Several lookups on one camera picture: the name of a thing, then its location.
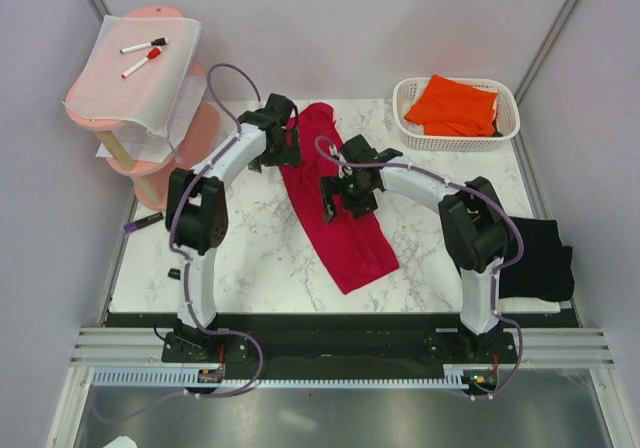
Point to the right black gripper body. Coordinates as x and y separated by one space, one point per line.
356 197

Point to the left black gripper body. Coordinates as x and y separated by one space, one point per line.
284 155

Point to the red t shirt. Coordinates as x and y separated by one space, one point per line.
355 252

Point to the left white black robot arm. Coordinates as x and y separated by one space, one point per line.
197 214

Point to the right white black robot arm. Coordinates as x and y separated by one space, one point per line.
479 237

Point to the white plastic basket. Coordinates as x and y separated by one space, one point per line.
508 122

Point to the white paper sheets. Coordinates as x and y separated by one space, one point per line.
160 119

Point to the orange t shirt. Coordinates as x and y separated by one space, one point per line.
451 109

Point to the purple capped marker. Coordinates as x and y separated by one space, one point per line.
143 222

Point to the black capped whiteboard marker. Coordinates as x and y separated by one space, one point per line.
158 42

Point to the red capped whiteboard marker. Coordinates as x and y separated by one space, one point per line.
151 55

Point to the white mesh cloth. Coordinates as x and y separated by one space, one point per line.
101 94

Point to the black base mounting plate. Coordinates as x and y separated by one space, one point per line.
340 345

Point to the black folded t shirt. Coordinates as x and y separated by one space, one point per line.
544 271

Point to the crumpled white paper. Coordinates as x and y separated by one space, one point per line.
121 442

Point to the aluminium frame rail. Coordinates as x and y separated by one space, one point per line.
543 348

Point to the white slotted cable duct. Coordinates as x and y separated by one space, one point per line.
205 377

